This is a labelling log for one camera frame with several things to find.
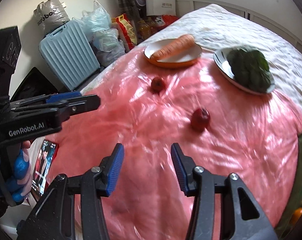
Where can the black laptop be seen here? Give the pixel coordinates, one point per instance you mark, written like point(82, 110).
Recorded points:
point(34, 84)

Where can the white dark-rimmed plate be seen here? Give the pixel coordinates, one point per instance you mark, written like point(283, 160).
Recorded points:
point(220, 58)

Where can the blue gloved left hand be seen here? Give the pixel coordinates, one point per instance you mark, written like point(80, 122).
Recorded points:
point(19, 184)

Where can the small red fruit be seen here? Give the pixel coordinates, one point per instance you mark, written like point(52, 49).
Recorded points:
point(158, 84)

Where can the white cardboard box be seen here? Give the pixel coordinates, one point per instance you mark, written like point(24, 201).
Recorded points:
point(160, 7)

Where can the pink plastic sheet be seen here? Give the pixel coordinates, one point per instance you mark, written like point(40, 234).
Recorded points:
point(259, 143)

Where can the green cardboard tray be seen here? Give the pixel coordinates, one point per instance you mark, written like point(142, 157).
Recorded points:
point(284, 229)

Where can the clear blue plastic bags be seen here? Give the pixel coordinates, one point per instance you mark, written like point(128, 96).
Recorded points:
point(102, 37)

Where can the grey printed sack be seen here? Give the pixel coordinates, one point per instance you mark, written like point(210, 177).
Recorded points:
point(50, 15)

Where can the smartphone with lit screen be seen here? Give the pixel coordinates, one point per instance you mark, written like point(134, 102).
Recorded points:
point(46, 155)

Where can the orange plate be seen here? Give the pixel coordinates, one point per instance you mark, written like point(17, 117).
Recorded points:
point(184, 59)

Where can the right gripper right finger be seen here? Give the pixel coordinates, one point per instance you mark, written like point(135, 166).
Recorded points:
point(241, 215)

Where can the red apple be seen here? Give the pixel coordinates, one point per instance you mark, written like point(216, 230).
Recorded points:
point(200, 119)

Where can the large front orange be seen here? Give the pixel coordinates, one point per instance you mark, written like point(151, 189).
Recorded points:
point(296, 216)

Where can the light blue suitcase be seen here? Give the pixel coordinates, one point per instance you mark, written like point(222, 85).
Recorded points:
point(69, 55)

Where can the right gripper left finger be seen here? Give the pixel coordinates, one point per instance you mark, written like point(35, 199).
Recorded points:
point(53, 217)

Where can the yellow oil bottle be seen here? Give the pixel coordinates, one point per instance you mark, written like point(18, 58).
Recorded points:
point(144, 30)

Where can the large carrot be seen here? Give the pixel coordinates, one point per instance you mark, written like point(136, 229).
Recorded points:
point(175, 47)

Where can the green leafy vegetable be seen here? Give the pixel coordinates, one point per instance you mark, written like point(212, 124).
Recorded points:
point(250, 68)

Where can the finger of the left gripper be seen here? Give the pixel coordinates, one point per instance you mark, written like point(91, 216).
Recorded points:
point(61, 96)
point(81, 105)

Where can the yellow red rice bag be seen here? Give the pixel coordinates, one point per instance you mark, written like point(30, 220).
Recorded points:
point(126, 31)

